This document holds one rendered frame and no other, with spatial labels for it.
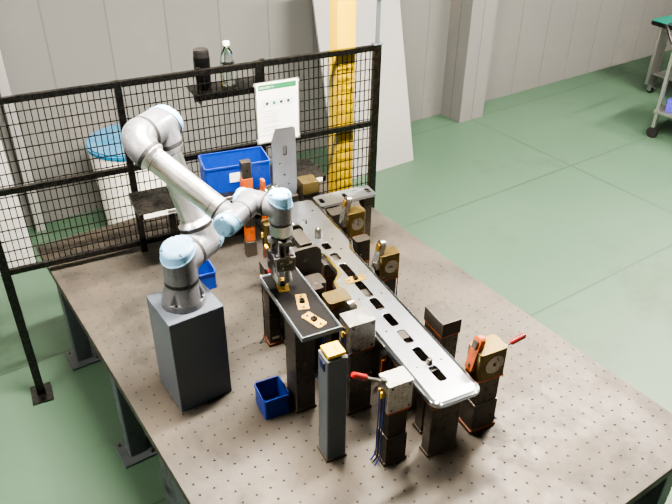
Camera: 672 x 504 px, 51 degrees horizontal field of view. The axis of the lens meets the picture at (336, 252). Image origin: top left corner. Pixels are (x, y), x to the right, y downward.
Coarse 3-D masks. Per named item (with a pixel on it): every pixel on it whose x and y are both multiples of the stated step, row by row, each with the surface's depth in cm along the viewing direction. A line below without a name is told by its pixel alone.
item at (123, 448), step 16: (64, 304) 354; (80, 336) 368; (80, 352) 372; (96, 352) 381; (112, 384) 302; (128, 416) 309; (128, 432) 313; (144, 432) 334; (128, 448) 320; (144, 448) 324; (128, 464) 318; (656, 496) 257
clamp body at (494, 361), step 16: (496, 336) 234; (480, 352) 227; (496, 352) 228; (480, 368) 229; (496, 368) 232; (480, 384) 234; (496, 384) 238; (464, 400) 244; (480, 400) 239; (496, 400) 242; (464, 416) 246; (480, 416) 243; (496, 416) 252
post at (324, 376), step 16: (320, 352) 214; (320, 368) 217; (336, 368) 213; (320, 384) 221; (336, 384) 217; (320, 400) 225; (336, 400) 220; (320, 416) 229; (336, 416) 224; (320, 432) 233; (336, 432) 228; (320, 448) 237; (336, 448) 233
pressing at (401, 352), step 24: (312, 216) 311; (312, 240) 294; (336, 240) 294; (336, 264) 279; (360, 264) 279; (336, 288) 266; (384, 288) 266; (384, 312) 254; (408, 312) 254; (384, 336) 243; (432, 336) 243; (408, 360) 232; (432, 384) 223; (456, 384) 223
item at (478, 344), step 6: (480, 336) 226; (474, 342) 227; (480, 342) 225; (474, 348) 227; (480, 348) 226; (468, 354) 231; (474, 354) 228; (468, 360) 231; (474, 360) 228; (468, 366) 231; (474, 366) 230
